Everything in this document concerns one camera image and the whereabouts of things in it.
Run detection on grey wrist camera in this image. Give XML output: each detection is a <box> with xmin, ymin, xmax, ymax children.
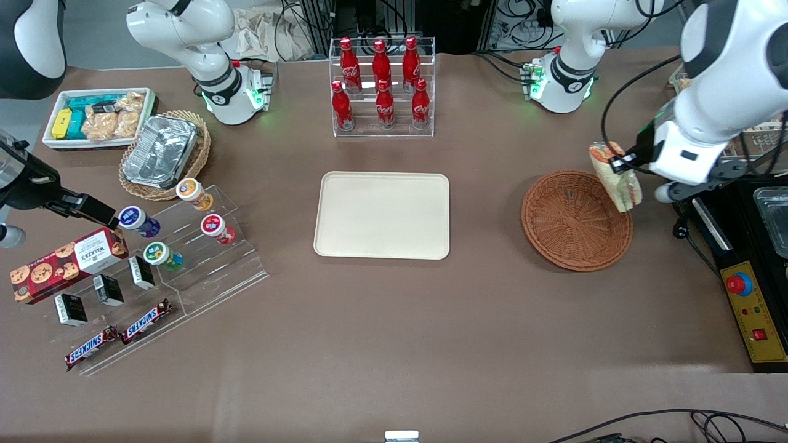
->
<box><xmin>654</xmin><ymin>157</ymin><xmax>759</xmax><ymax>204</ymax></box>
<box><xmin>0</xmin><ymin>223</ymin><xmax>27</xmax><ymax>249</ymax></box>

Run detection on aluminium foil tray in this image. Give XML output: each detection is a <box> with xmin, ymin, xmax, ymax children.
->
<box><xmin>122</xmin><ymin>115</ymin><xmax>199</xmax><ymax>190</ymax></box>

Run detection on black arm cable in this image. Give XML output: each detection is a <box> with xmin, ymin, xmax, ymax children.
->
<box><xmin>601</xmin><ymin>54</ymin><xmax>684</xmax><ymax>166</ymax></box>

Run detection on teal long box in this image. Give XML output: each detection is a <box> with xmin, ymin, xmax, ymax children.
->
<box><xmin>66</xmin><ymin>94</ymin><xmax>121</xmax><ymax>113</ymax></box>

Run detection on green lid yoghurt cup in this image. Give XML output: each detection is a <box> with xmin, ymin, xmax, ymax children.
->
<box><xmin>143</xmin><ymin>242</ymin><xmax>184</xmax><ymax>272</ymax></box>

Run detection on beige plastic tray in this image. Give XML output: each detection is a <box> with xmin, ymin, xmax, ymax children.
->
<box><xmin>313</xmin><ymin>171</ymin><xmax>451</xmax><ymax>260</ymax></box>

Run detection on brown round wicker basket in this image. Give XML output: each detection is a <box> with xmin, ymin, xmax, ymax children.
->
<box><xmin>521</xmin><ymin>170</ymin><xmax>633</xmax><ymax>272</ymax></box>

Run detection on yellow small box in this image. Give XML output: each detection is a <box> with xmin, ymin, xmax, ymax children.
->
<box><xmin>51</xmin><ymin>108</ymin><xmax>73</xmax><ymax>140</ymax></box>

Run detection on clear acrylic bottle rack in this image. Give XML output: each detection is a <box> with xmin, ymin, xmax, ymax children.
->
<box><xmin>328</xmin><ymin>36</ymin><xmax>436</xmax><ymax>138</ymax></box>

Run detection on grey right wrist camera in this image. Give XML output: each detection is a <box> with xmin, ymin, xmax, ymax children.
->
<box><xmin>0</xmin><ymin>223</ymin><xmax>27</xmax><ymax>249</ymax></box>

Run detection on small black carton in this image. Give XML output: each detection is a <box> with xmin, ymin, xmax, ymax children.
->
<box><xmin>129</xmin><ymin>255</ymin><xmax>156</xmax><ymax>290</ymax></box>
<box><xmin>54</xmin><ymin>293</ymin><xmax>88</xmax><ymax>327</ymax></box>
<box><xmin>93</xmin><ymin>274</ymin><xmax>124</xmax><ymax>307</ymax></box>

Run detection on beige cloth bag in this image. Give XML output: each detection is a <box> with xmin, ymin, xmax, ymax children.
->
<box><xmin>233</xmin><ymin>6</ymin><xmax>315</xmax><ymax>62</ymax></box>

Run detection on red lid yoghurt cup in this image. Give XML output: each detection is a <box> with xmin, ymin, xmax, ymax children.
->
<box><xmin>201</xmin><ymin>214</ymin><xmax>236</xmax><ymax>245</ymax></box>

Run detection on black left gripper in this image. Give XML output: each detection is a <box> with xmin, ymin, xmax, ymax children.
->
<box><xmin>608</xmin><ymin>121</ymin><xmax>663</xmax><ymax>177</ymax></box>

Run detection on black floor cables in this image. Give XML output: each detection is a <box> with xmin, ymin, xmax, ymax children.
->
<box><xmin>548</xmin><ymin>409</ymin><xmax>788</xmax><ymax>443</ymax></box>

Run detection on yellow black control box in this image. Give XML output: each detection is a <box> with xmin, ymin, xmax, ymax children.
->
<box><xmin>719</xmin><ymin>260</ymin><xmax>788</xmax><ymax>374</ymax></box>

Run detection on Snickers chocolate bar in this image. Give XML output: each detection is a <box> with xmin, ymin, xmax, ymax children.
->
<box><xmin>121</xmin><ymin>299</ymin><xmax>172</xmax><ymax>345</ymax></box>
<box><xmin>65</xmin><ymin>325</ymin><xmax>121</xmax><ymax>372</ymax></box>

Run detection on black equipment rack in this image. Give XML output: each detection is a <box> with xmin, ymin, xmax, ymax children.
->
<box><xmin>280</xmin><ymin>0</ymin><xmax>555</xmax><ymax>59</ymax></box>

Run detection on clear acrylic tiered stand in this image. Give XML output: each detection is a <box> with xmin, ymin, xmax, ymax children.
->
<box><xmin>117</xmin><ymin>185</ymin><xmax>270</xmax><ymax>316</ymax></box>
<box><xmin>46</xmin><ymin>246</ymin><xmax>187</xmax><ymax>377</ymax></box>

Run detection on black power cable with plug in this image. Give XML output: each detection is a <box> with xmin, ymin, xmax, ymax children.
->
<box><xmin>672</xmin><ymin>200</ymin><xmax>724</xmax><ymax>281</ymax></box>

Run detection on light oval wicker basket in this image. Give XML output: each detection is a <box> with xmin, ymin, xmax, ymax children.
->
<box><xmin>119</xmin><ymin>110</ymin><xmax>212</xmax><ymax>202</ymax></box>

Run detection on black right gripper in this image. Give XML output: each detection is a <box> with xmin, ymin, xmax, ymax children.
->
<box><xmin>0</xmin><ymin>129</ymin><xmax>119</xmax><ymax>231</ymax></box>

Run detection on red Walkers cookie box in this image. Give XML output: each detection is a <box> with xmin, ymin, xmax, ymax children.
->
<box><xmin>10</xmin><ymin>228</ymin><xmax>129</xmax><ymax>305</ymax></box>

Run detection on white rectangular snack bin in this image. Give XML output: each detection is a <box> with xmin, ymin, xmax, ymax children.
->
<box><xmin>42</xmin><ymin>88</ymin><xmax>158</xmax><ymax>151</ymax></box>

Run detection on red cola bottle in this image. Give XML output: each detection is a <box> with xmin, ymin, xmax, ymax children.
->
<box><xmin>332</xmin><ymin>81</ymin><xmax>355</xmax><ymax>131</ymax></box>
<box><xmin>403</xmin><ymin>36</ymin><xmax>422</xmax><ymax>93</ymax></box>
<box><xmin>372</xmin><ymin>39</ymin><xmax>393</xmax><ymax>87</ymax></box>
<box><xmin>376</xmin><ymin>79</ymin><xmax>396</xmax><ymax>129</ymax></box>
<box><xmin>411</xmin><ymin>78</ymin><xmax>431</xmax><ymax>129</ymax></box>
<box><xmin>340</xmin><ymin>37</ymin><xmax>363</xmax><ymax>94</ymax></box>

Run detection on triangle sandwich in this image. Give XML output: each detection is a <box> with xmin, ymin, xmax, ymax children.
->
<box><xmin>589</xmin><ymin>142</ymin><xmax>643</xmax><ymax>213</ymax></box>

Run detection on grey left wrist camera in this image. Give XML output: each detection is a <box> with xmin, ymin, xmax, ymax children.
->
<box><xmin>654</xmin><ymin>157</ymin><xmax>759</xmax><ymax>204</ymax></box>

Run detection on blue lid yoghurt cup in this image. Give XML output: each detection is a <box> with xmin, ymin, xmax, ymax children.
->
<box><xmin>118</xmin><ymin>206</ymin><xmax>161</xmax><ymax>239</ymax></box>

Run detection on steel rectangular pan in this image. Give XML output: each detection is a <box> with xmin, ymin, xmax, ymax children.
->
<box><xmin>752</xmin><ymin>188</ymin><xmax>788</xmax><ymax>259</ymax></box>

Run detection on clear acrylic snack box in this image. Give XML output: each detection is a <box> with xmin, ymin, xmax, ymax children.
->
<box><xmin>669</xmin><ymin>58</ymin><xmax>788</xmax><ymax>159</ymax></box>

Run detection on orange lid yoghurt cup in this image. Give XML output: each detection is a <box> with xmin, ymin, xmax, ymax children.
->
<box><xmin>176</xmin><ymin>178</ymin><xmax>214</xmax><ymax>212</ymax></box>

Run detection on black appliance base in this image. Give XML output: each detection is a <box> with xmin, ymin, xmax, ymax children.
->
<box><xmin>691</xmin><ymin>175</ymin><xmax>788</xmax><ymax>290</ymax></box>

